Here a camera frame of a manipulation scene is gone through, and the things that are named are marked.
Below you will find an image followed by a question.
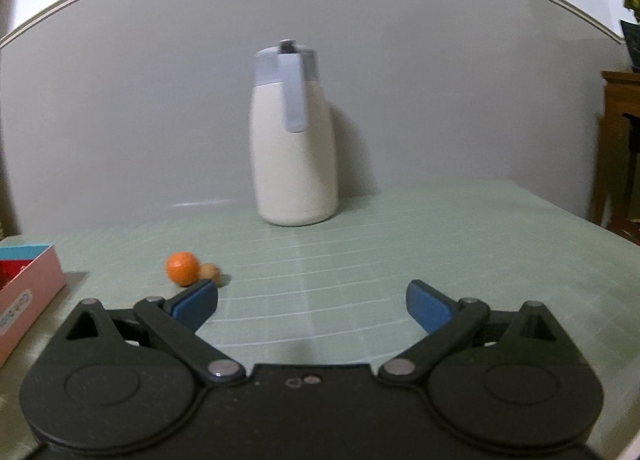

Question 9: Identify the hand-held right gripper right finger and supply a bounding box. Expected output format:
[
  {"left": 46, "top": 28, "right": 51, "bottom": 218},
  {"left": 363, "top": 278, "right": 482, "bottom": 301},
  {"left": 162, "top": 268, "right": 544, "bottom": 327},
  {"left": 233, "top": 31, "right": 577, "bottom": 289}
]
[{"left": 378, "top": 280, "right": 569, "bottom": 385}]

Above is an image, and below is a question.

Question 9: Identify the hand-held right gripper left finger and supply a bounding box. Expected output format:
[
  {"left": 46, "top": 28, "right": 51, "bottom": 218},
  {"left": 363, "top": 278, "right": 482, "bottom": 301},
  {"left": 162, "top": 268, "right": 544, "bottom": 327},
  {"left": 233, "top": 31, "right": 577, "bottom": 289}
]
[{"left": 64, "top": 279, "right": 247, "bottom": 386}]

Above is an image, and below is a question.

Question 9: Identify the small brown round fruit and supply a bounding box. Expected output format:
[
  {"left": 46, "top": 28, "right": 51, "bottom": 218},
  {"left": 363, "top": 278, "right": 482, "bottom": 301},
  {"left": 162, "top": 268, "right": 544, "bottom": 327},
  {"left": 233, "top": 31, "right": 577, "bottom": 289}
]
[{"left": 198, "top": 263, "right": 223, "bottom": 287}]

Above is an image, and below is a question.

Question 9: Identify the orange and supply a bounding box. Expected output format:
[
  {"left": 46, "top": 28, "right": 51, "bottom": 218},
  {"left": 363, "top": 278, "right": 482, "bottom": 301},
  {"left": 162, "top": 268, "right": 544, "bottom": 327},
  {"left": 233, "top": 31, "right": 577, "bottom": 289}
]
[{"left": 166, "top": 251, "right": 200, "bottom": 287}]

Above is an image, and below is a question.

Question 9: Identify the colourful cardboard box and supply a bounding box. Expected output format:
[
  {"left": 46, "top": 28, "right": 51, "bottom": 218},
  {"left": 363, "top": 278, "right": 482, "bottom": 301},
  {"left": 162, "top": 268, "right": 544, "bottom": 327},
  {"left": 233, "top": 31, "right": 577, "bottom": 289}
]
[{"left": 0, "top": 243, "right": 68, "bottom": 369}]

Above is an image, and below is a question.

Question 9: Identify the green checked tablecloth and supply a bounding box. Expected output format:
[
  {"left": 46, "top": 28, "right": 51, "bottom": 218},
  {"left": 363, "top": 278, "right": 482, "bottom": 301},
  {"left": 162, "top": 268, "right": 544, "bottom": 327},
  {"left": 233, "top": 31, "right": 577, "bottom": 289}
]
[{"left": 0, "top": 179, "right": 640, "bottom": 460}]

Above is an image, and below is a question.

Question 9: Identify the white thermos jug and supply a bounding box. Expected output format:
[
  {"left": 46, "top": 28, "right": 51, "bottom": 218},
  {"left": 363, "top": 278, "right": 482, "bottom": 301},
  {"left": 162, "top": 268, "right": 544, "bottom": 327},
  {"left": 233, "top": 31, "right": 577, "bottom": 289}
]
[{"left": 249, "top": 39, "right": 339, "bottom": 227}]

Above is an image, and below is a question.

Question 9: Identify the wooden cabinet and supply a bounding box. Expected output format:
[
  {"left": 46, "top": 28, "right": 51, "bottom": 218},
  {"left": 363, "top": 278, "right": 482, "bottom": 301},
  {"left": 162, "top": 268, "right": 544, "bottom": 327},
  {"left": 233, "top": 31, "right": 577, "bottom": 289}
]
[{"left": 589, "top": 70, "right": 640, "bottom": 242}]

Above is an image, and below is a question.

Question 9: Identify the potted plant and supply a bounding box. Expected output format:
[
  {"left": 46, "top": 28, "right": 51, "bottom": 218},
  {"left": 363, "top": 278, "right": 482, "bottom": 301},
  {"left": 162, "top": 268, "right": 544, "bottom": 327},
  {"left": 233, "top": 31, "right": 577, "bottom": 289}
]
[{"left": 615, "top": 0, "right": 640, "bottom": 73}]

